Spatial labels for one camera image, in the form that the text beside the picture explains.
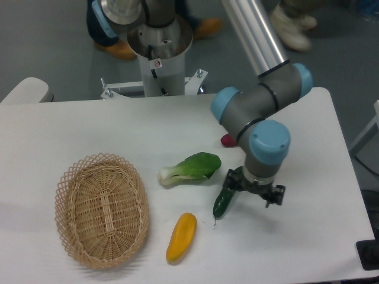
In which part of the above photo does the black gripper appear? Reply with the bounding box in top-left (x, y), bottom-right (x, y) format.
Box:
top-left (223, 166), bottom-right (286, 208)

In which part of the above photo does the dark green cucumber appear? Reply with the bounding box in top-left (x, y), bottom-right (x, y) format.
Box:
top-left (213, 186), bottom-right (237, 226)

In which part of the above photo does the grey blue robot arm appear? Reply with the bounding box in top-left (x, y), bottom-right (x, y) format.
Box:
top-left (88, 1), bottom-right (313, 218)

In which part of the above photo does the purple sweet potato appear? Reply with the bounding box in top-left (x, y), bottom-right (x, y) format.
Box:
top-left (220, 134), bottom-right (237, 147)

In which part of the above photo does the green bok choy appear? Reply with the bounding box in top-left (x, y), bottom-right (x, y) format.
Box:
top-left (158, 152), bottom-right (221, 186)

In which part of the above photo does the black device at table edge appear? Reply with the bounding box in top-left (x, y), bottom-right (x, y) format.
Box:
top-left (356, 240), bottom-right (378, 271)

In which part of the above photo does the white furniture leg right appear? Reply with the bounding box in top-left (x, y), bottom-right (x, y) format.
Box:
top-left (349, 101), bottom-right (378, 156)

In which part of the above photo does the woven wicker basket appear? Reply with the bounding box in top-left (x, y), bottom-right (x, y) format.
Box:
top-left (54, 153), bottom-right (149, 269)

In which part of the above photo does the white shoe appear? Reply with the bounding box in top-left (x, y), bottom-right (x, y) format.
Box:
top-left (270, 1), bottom-right (317, 52)

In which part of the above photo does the orange shoe middle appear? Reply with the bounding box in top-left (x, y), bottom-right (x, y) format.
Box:
top-left (193, 18), bottom-right (223, 40)

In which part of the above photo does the orange shoe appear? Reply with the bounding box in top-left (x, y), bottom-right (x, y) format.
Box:
top-left (94, 40), bottom-right (136, 60)
top-left (193, 18), bottom-right (223, 40)

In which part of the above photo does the orange shoe left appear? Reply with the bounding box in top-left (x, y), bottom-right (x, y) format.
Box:
top-left (94, 40), bottom-right (136, 60)

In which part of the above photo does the white chair seat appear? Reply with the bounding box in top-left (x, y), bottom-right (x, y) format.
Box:
top-left (1, 77), bottom-right (54, 105)

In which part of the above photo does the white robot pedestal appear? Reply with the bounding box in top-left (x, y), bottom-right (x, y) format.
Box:
top-left (101, 15), bottom-right (208, 99)

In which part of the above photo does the black pedestal cable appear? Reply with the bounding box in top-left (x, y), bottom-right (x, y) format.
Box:
top-left (147, 44), bottom-right (169, 97)

